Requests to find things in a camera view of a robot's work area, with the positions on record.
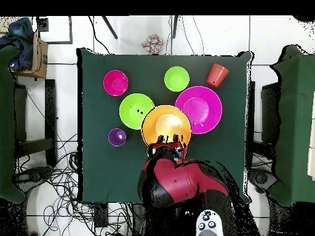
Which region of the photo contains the purple cup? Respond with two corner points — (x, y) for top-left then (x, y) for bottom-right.
(108, 128), (127, 148)

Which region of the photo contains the colourful patterned box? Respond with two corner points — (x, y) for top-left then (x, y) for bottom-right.
(141, 33), (164, 55)

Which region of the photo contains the small green bowl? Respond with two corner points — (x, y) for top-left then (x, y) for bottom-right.
(164, 66), (191, 93)

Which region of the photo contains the large orange bowl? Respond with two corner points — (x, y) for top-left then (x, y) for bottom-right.
(141, 104), (192, 148)

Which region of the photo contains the tangle of black cables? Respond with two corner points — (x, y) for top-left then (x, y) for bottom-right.
(14, 133), (134, 236)

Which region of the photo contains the thin black square frame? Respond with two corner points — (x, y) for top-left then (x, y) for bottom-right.
(36, 15), (73, 45)

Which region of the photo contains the green cloth covered side table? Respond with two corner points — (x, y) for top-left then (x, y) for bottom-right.
(0, 45), (26, 204)
(269, 44), (315, 207)

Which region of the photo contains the black metal frame stand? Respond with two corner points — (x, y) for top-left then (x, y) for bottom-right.
(245, 81), (281, 170)
(14, 79), (58, 168)

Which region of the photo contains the dark green table cloth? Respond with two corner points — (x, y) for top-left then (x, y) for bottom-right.
(76, 47), (254, 205)

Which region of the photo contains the black power strip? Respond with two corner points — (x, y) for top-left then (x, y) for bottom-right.
(94, 203), (109, 228)

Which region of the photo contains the blue cable loop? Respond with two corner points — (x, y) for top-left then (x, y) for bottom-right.
(43, 205), (60, 232)

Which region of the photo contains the red-orange cup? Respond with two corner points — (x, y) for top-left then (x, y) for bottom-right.
(205, 63), (230, 89)

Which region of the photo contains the large green bowl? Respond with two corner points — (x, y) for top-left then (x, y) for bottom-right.
(119, 93), (156, 130)

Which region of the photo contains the blue cloth bundle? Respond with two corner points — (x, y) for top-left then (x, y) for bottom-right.
(0, 17), (35, 71)

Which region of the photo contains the large pink bowl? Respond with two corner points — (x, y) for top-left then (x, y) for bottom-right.
(174, 85), (223, 135)

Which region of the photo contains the small pink bowl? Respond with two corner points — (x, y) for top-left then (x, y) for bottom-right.
(102, 69), (129, 97)

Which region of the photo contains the brown cardboard box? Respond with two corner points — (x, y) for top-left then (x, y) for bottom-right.
(13, 31), (49, 79)

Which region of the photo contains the black pedestal leg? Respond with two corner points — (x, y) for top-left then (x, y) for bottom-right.
(248, 168), (279, 195)
(12, 165), (54, 195)

